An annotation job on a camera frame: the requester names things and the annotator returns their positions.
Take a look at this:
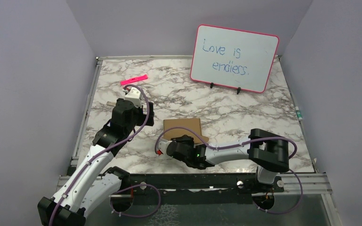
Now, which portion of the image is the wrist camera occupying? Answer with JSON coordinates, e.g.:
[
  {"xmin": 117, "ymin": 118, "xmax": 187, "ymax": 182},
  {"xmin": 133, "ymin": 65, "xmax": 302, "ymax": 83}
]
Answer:
[
  {"xmin": 123, "ymin": 87, "xmax": 143, "ymax": 108},
  {"xmin": 155, "ymin": 140, "xmax": 171, "ymax": 155}
]

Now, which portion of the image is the pink framed whiteboard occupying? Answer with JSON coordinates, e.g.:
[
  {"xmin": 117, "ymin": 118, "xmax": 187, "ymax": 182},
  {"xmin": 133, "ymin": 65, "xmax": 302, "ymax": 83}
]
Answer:
[{"xmin": 189, "ymin": 24, "xmax": 280, "ymax": 93}]

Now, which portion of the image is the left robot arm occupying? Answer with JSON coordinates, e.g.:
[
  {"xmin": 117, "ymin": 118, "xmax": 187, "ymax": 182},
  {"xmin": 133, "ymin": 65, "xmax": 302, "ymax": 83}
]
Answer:
[{"xmin": 37, "ymin": 97, "xmax": 154, "ymax": 226}]

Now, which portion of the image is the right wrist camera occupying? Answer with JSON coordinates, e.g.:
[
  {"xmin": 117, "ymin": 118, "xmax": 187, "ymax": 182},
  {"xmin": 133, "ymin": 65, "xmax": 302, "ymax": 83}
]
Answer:
[{"xmin": 155, "ymin": 140, "xmax": 171, "ymax": 155}]

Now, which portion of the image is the green white small bottle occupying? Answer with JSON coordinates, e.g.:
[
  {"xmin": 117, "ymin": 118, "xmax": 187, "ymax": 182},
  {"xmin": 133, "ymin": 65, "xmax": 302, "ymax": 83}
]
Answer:
[{"xmin": 295, "ymin": 106, "xmax": 303, "ymax": 121}]

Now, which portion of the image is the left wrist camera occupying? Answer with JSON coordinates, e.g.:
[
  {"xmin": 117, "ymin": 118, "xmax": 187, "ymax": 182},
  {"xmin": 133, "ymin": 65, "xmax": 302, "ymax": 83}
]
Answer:
[{"xmin": 123, "ymin": 87, "xmax": 143, "ymax": 108}]

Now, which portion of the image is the purple cable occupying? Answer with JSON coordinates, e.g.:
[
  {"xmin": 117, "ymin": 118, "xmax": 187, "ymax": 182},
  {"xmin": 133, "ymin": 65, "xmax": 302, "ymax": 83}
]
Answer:
[
  {"xmin": 48, "ymin": 84, "xmax": 162, "ymax": 226},
  {"xmin": 154, "ymin": 126, "xmax": 304, "ymax": 216}
]

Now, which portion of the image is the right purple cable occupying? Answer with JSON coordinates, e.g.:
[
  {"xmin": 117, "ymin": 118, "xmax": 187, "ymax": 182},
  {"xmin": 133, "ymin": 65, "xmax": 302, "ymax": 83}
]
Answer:
[{"xmin": 154, "ymin": 126, "xmax": 304, "ymax": 216}]

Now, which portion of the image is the brown cardboard box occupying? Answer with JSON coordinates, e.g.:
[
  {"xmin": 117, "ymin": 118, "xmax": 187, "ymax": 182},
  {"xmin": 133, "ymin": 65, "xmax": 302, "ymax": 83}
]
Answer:
[{"xmin": 163, "ymin": 118, "xmax": 209, "ymax": 144}]

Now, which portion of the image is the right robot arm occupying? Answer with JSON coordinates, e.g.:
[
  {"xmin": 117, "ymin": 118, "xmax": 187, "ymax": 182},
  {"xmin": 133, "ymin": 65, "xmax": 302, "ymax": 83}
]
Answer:
[{"xmin": 155, "ymin": 129, "xmax": 297, "ymax": 192}]

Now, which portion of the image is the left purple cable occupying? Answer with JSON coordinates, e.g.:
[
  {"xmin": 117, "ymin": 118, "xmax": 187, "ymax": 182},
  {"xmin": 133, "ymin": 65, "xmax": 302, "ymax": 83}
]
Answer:
[{"xmin": 48, "ymin": 84, "xmax": 162, "ymax": 226}]

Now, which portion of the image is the pink marker pen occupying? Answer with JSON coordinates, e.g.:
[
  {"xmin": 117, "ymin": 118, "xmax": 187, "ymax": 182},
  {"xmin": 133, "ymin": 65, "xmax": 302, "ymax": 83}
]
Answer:
[{"xmin": 120, "ymin": 74, "xmax": 148, "ymax": 86}]

